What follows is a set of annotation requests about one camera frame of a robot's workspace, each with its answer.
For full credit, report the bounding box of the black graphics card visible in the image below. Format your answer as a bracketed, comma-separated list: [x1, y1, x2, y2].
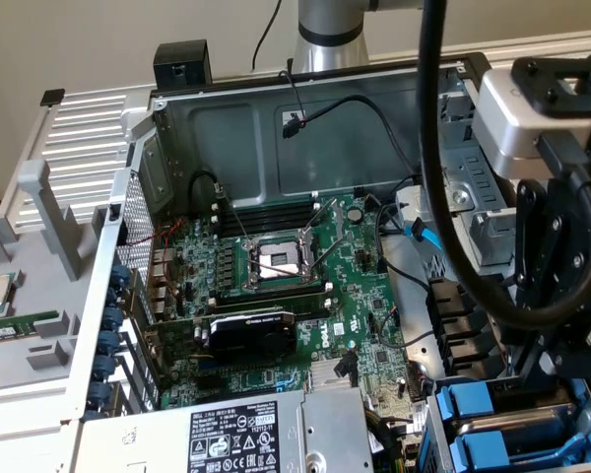
[145, 307, 299, 370]

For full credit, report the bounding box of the open grey PC case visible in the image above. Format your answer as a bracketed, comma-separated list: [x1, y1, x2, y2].
[61, 48, 591, 473]

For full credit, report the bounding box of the green motherboard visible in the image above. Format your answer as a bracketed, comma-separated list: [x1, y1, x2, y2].
[145, 189, 418, 444]

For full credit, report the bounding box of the black fan shroud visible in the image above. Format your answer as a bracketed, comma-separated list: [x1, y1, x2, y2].
[425, 276, 506, 383]

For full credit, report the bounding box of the grey part rack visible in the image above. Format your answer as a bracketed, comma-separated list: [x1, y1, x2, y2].
[0, 158, 129, 395]

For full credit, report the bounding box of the blue disk carrier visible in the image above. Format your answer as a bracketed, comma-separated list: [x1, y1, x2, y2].
[447, 428, 591, 468]

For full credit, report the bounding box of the metal optical drive cage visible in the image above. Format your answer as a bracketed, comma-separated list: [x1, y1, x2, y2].
[393, 68, 523, 270]

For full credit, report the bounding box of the silver heat sink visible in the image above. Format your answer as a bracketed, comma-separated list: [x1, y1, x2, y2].
[308, 358, 359, 391]

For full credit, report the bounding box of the black box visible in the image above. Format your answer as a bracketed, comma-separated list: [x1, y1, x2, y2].
[152, 39, 214, 93]

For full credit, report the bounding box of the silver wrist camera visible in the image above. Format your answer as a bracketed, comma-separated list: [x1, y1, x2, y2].
[471, 67, 591, 179]

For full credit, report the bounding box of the silver locking lever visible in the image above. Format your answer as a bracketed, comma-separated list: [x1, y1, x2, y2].
[215, 181, 253, 247]
[250, 258, 304, 280]

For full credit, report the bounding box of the black loop wire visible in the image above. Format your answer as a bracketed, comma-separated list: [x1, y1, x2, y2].
[188, 169, 228, 218]

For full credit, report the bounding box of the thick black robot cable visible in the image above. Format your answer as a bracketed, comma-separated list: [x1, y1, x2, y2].
[418, 0, 591, 330]

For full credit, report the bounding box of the black wire with connector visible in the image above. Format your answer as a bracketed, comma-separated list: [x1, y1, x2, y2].
[280, 94, 425, 181]

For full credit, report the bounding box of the metal socket cover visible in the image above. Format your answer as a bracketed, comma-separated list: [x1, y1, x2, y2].
[298, 195, 350, 278]

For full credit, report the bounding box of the grey power supply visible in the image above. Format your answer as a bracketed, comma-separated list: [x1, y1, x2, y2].
[76, 386, 375, 473]

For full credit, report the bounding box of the hard disk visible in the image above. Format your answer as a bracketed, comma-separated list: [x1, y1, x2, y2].
[432, 376, 591, 447]

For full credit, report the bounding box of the grey disk bay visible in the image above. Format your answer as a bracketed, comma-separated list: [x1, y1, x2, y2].
[421, 373, 591, 473]

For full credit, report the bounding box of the CPU socket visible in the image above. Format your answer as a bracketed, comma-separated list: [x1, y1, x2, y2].
[239, 230, 327, 293]

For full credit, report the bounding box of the black RAM slot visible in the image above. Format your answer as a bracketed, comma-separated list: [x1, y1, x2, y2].
[210, 190, 322, 218]
[212, 289, 334, 311]
[215, 211, 324, 237]
[212, 280, 334, 303]
[210, 197, 322, 224]
[293, 297, 334, 313]
[295, 304, 336, 322]
[210, 204, 322, 231]

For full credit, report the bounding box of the yellow black wire bundle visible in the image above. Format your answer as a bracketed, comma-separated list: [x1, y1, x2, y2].
[363, 403, 427, 473]

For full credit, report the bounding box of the thin red black wire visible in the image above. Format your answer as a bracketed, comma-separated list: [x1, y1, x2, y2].
[278, 68, 309, 129]

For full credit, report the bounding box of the thin black cable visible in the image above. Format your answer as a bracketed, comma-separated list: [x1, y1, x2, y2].
[250, 0, 285, 70]

